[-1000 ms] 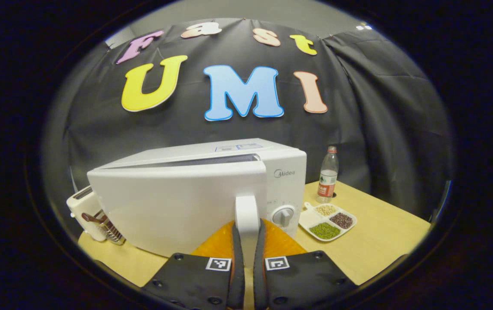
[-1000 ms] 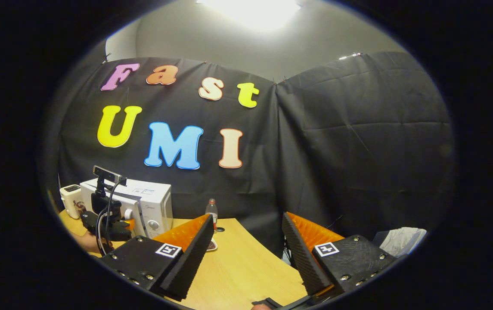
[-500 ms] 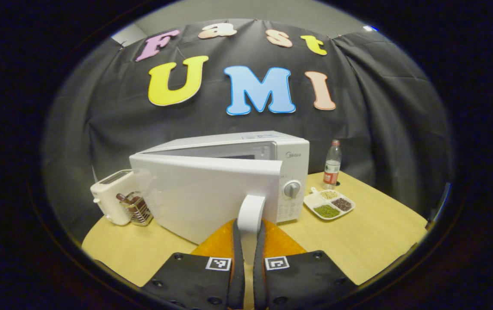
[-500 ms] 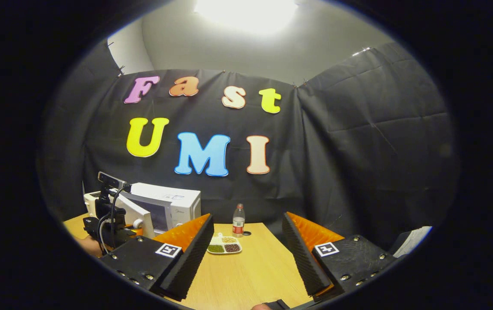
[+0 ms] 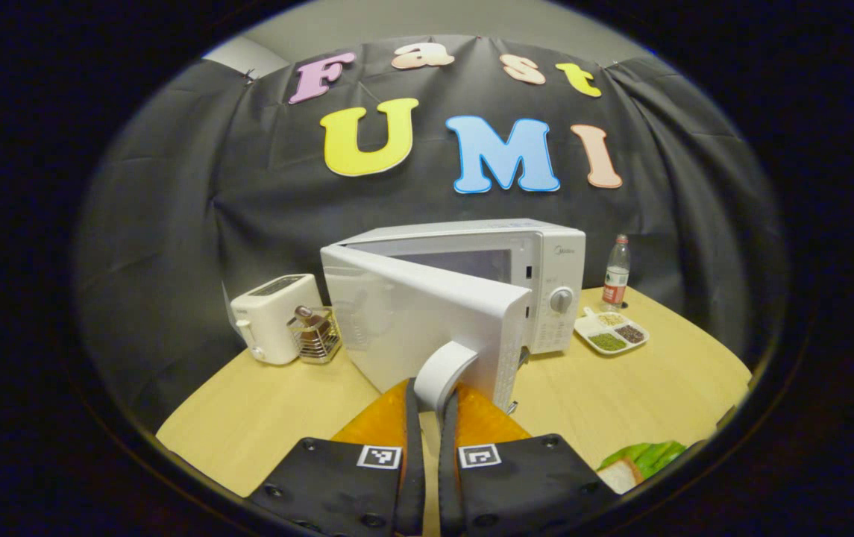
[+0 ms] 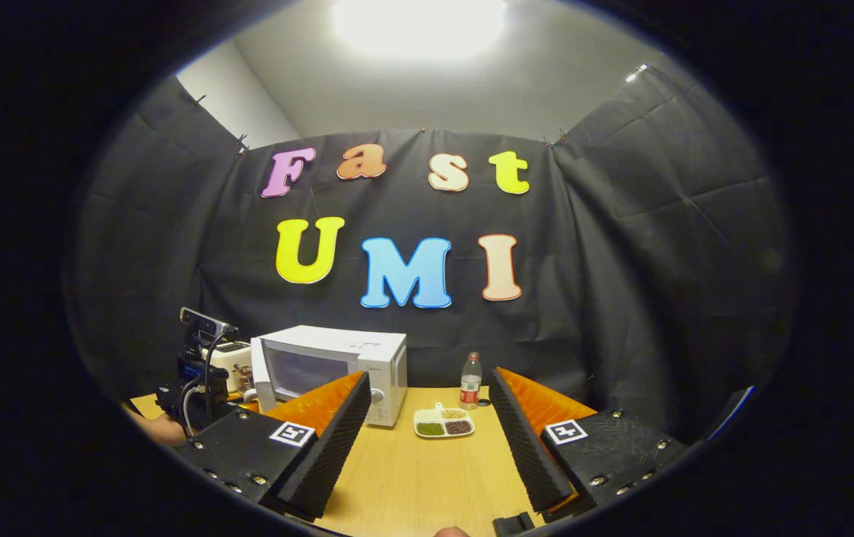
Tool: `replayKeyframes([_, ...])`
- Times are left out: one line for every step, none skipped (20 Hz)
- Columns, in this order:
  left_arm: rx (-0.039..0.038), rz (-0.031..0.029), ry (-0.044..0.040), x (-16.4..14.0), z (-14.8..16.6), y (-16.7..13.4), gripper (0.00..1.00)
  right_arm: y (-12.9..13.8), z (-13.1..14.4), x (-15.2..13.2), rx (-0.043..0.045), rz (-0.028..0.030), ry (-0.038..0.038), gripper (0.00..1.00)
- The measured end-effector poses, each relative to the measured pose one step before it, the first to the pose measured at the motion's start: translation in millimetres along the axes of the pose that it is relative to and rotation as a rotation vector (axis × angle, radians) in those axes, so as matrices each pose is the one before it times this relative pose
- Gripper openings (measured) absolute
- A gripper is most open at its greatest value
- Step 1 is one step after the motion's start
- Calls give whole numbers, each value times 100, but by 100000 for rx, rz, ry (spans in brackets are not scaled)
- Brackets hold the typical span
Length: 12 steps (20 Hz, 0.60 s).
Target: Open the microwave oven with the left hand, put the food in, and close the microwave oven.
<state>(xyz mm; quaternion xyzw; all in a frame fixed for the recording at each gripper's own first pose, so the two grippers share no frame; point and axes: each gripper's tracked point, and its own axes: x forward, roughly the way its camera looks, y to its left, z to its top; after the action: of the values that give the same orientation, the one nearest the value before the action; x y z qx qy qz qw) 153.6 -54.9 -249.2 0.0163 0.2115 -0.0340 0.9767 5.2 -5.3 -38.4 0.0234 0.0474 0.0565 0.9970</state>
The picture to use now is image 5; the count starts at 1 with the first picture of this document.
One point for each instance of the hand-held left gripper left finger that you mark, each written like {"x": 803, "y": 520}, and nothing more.
{"x": 415, "y": 447}

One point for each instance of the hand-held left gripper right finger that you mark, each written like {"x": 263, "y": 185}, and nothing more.
{"x": 447, "y": 462}

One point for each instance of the white microwave oven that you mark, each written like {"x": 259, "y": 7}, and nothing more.
{"x": 412, "y": 321}

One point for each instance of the sandwich with green lettuce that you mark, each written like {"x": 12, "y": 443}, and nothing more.
{"x": 643, "y": 459}

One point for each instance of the brown utensil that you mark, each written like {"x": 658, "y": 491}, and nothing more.
{"x": 307, "y": 313}

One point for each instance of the white toaster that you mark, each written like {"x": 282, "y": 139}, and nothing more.
{"x": 266, "y": 321}

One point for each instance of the white divided dish of beans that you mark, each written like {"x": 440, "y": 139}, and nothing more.
{"x": 609, "y": 333}

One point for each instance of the clear bottle with red label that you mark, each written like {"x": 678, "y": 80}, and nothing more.
{"x": 615, "y": 280}

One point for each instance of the black backdrop cloth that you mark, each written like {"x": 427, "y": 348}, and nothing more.
{"x": 195, "y": 209}

